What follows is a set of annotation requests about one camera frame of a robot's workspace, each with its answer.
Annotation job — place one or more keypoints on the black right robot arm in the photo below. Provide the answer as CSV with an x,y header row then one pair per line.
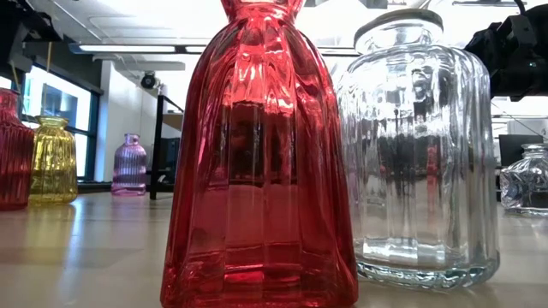
x,y
514,55

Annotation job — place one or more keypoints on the long ceiling light fixture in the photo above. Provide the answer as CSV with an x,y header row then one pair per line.
x,y
128,48

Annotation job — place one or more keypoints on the clear faceted glass vase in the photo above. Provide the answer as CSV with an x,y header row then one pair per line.
x,y
524,184

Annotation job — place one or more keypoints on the black computer monitor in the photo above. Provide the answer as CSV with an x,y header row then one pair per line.
x,y
514,149

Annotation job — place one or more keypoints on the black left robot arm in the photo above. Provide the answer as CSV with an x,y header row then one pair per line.
x,y
21,21

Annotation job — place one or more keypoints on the pink ribbed glass vase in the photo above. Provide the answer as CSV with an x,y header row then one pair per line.
x,y
128,169

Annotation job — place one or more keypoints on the red ribbed cylinder glass vase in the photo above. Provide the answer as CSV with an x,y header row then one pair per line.
x,y
15,162

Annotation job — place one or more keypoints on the yellow ribbed glass vase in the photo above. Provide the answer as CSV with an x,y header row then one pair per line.
x,y
55,167

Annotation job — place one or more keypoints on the large window dark frame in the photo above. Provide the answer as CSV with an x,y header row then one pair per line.
x,y
64,102

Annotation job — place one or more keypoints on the black ceiling spotlight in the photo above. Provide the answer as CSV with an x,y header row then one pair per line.
x,y
148,80

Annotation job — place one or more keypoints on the wooden shelf black metal frame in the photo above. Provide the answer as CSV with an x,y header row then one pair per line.
x,y
156,145

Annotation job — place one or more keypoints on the clear ribbed glass jar vase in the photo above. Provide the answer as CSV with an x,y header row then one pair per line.
x,y
419,171

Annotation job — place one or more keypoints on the red flared square glass vase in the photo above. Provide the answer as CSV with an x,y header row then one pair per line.
x,y
257,171

